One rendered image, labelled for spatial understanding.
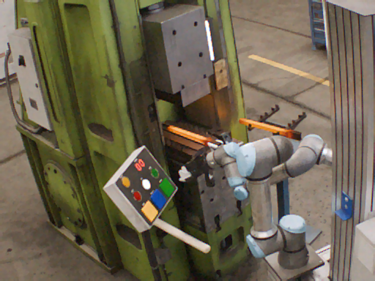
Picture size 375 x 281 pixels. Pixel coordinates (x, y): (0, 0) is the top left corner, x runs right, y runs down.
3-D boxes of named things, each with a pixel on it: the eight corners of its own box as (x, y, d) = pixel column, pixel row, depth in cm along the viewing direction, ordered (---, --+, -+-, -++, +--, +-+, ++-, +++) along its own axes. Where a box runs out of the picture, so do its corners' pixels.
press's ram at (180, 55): (225, 68, 306) (214, 2, 287) (173, 94, 285) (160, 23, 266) (174, 56, 335) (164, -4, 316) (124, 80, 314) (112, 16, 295)
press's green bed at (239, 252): (253, 257, 368) (249, 203, 346) (215, 286, 348) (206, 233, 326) (198, 229, 406) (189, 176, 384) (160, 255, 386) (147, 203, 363)
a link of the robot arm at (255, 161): (287, 254, 231) (279, 143, 207) (256, 265, 228) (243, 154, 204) (276, 240, 241) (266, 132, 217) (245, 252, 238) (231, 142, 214)
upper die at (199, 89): (210, 92, 303) (207, 77, 299) (183, 107, 293) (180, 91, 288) (160, 78, 332) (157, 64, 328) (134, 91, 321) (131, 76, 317)
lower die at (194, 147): (218, 149, 321) (217, 136, 316) (193, 165, 310) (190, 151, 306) (170, 130, 349) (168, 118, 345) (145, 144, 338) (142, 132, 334)
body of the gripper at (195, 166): (188, 158, 268) (207, 148, 261) (199, 172, 270) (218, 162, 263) (182, 166, 262) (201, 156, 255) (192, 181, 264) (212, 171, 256)
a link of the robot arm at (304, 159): (314, 174, 253) (239, 206, 285) (320, 162, 262) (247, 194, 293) (302, 155, 251) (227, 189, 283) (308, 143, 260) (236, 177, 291)
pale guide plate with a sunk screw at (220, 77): (228, 85, 330) (225, 58, 322) (218, 90, 325) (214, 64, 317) (225, 84, 331) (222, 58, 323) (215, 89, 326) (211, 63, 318)
